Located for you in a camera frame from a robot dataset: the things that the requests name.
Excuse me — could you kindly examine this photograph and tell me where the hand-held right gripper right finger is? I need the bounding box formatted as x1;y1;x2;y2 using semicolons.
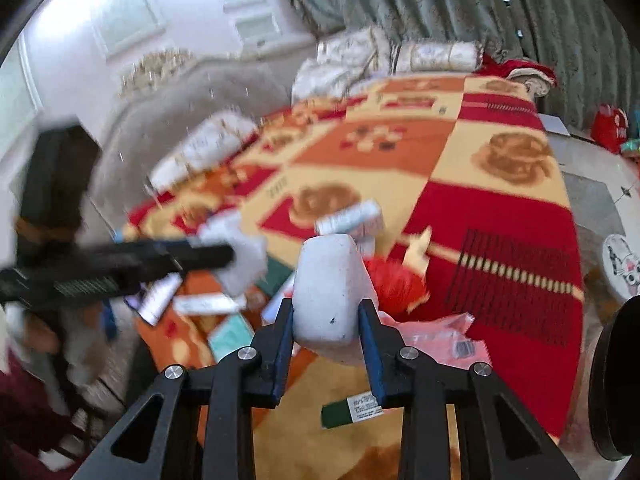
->
357;298;581;480

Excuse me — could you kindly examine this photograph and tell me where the white flat box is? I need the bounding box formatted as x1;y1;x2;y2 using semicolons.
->
172;291;249;317

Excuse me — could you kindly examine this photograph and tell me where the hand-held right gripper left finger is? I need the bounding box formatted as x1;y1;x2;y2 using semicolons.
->
70;299;296;480

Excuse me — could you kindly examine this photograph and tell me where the cat print round stool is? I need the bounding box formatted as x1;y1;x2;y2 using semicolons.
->
601;232;640;307

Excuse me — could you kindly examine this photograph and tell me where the clear pink plastic bag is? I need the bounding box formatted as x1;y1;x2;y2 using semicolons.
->
377;311;492;377

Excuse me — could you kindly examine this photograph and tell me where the red gift bag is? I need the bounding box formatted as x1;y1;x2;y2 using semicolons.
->
591;104;632;155

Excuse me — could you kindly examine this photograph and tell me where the red cloth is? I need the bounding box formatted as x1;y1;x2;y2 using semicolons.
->
481;55;557;92

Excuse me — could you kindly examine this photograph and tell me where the purple white packet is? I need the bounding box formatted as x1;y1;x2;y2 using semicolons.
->
124;272;184;327

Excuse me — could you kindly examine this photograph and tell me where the white foam lump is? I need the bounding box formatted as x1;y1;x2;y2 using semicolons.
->
291;233;379;357

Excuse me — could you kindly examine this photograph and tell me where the dark red clothing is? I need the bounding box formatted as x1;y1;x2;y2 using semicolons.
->
0;350;86;480

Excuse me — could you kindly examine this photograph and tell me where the white tissue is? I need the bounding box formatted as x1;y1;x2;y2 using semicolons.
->
197;209;270;297

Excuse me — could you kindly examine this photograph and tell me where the white gold patterned pillow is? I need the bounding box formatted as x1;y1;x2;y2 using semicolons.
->
291;25;402;107
149;111;259;195
394;40;484;74

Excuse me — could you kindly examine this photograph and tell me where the red fluffy ball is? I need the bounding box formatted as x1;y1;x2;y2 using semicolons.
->
362;255;432;317

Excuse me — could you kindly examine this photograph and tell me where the red orange printed blanket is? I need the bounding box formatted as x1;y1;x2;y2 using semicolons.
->
117;72;586;480

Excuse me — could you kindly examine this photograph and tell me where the green white small box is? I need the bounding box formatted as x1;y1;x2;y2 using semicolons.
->
320;394;387;429

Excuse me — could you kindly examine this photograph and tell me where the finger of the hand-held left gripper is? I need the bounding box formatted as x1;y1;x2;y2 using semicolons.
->
142;241;236;288

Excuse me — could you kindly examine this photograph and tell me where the teal packet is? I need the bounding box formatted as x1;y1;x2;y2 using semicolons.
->
206;312;257;362

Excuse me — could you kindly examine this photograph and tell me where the white tube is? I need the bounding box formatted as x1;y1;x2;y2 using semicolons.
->
315;199;386;239

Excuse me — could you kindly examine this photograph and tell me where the brown trash bin black liner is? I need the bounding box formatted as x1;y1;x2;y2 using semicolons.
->
588;294;640;462

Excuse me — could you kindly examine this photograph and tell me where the green patterned curtain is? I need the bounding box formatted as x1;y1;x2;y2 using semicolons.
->
280;0;640;133

